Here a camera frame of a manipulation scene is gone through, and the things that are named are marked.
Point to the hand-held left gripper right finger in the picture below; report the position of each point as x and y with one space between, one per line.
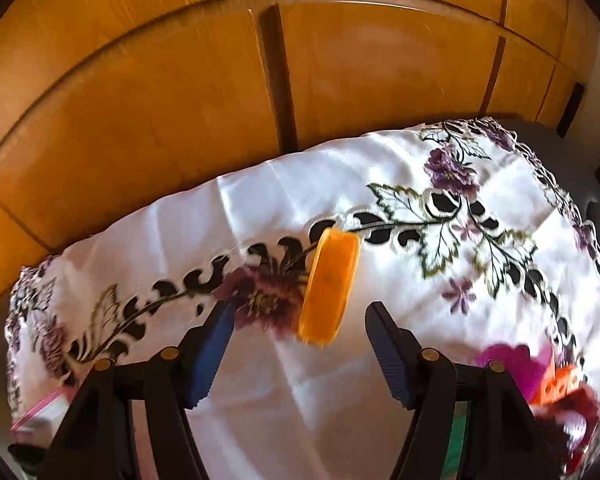
392 355

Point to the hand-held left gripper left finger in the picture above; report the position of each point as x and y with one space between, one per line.
207 355

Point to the yellow rectangular block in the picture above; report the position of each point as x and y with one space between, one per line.
328 287

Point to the purple oval soap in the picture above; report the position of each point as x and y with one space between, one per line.
517 367

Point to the orange perforated block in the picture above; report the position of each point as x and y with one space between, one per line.
555 382

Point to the red glossy cylinder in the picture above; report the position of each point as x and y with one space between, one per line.
587 425

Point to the pink-edged plastic bag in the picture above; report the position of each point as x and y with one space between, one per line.
42 412

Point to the white floral embroidered tablecloth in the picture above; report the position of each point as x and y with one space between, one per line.
290 200

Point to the wooden wardrobe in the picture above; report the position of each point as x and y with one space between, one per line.
155 85

